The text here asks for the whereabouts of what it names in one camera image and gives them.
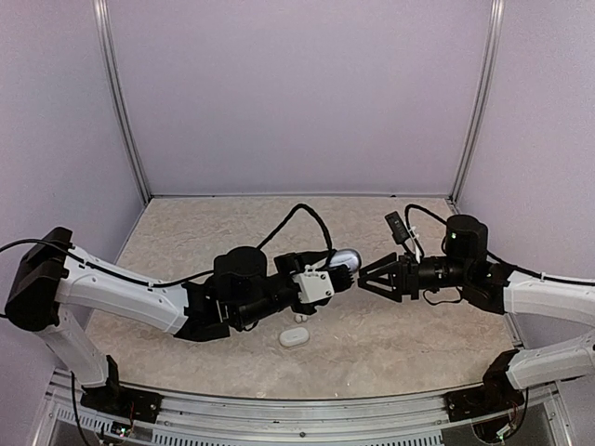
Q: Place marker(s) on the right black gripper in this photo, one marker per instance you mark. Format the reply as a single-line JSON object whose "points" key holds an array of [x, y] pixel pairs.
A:
{"points": [[408, 283]]}

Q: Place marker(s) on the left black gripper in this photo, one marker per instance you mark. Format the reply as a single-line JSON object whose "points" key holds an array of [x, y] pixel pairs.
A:
{"points": [[298, 260]]}

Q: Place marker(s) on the purple earbud charging case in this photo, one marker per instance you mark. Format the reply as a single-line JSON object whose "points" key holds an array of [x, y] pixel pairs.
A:
{"points": [[347, 257]]}

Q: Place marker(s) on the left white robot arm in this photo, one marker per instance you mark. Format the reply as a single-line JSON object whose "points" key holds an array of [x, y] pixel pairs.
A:
{"points": [[235, 295]]}

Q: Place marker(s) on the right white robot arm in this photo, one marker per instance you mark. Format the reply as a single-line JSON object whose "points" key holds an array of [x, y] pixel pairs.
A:
{"points": [[497, 287]]}

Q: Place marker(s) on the white earbud charging case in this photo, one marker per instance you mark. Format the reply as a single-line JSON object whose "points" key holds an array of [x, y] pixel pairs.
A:
{"points": [[294, 337]]}

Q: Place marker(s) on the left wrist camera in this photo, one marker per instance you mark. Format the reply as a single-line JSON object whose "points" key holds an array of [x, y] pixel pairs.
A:
{"points": [[314, 286]]}

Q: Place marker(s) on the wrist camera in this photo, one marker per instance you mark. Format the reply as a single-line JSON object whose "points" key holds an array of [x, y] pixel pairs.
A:
{"points": [[314, 286], [400, 233]]}

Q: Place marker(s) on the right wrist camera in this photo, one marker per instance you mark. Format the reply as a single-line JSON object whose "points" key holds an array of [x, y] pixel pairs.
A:
{"points": [[400, 233]]}

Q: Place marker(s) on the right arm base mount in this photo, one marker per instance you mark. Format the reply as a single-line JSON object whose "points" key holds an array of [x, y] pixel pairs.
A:
{"points": [[494, 394]]}

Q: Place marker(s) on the aluminium front rail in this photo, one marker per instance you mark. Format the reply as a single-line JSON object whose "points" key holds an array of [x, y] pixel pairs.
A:
{"points": [[186, 418]]}

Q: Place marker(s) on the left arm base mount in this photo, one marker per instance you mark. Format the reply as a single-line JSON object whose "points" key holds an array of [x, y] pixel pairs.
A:
{"points": [[126, 402]]}

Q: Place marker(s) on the right aluminium corner post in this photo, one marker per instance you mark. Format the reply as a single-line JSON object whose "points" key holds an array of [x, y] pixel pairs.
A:
{"points": [[480, 100]]}

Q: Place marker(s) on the aluminium corner post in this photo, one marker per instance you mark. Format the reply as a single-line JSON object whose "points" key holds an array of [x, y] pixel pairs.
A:
{"points": [[107, 48], [480, 100]]}

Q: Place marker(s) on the left aluminium corner post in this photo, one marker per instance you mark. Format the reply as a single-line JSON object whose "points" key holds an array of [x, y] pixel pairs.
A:
{"points": [[107, 48]]}

